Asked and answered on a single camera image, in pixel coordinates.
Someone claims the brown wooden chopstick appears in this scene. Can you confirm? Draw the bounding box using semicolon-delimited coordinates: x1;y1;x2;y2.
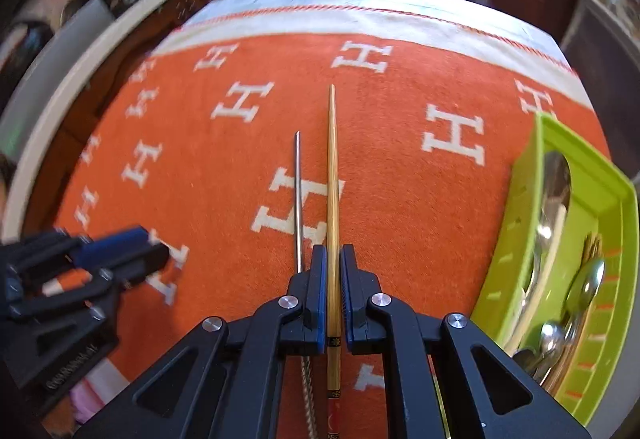
542;314;587;395

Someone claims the orange printed blanket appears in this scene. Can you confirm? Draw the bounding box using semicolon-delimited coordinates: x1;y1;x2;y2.
42;0;613;439

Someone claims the white ceramic spoon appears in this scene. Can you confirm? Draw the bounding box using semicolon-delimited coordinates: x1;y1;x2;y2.
502;201;571;352

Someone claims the green plastic utensil tray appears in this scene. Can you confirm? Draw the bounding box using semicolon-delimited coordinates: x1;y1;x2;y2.
470;111;638;425

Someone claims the steel fork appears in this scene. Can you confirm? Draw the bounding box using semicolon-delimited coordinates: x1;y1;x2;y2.
580;233;603;270

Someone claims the bamboo chopstick red patterned end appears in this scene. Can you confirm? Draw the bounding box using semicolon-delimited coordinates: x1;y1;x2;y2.
325;85;346;439

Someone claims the steel chopstick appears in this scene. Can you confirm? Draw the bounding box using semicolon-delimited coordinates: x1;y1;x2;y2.
293;131;316;439

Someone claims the steel stove splash panel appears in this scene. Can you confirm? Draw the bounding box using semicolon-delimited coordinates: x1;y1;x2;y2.
0;0;121;144

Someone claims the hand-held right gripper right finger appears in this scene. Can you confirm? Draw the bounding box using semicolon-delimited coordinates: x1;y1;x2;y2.
341;244;591;439

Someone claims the small steel spoon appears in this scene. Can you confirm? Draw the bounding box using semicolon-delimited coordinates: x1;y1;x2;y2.
565;256;606;320
515;321;568;380

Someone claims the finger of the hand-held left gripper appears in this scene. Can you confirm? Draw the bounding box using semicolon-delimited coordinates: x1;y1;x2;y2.
0;226;150;290
10;244;170;320

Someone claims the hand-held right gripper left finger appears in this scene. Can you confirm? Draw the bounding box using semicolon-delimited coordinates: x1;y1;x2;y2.
75;245;329;439

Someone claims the large steel spoon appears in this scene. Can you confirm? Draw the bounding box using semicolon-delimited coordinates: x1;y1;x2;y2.
520;151;573;310

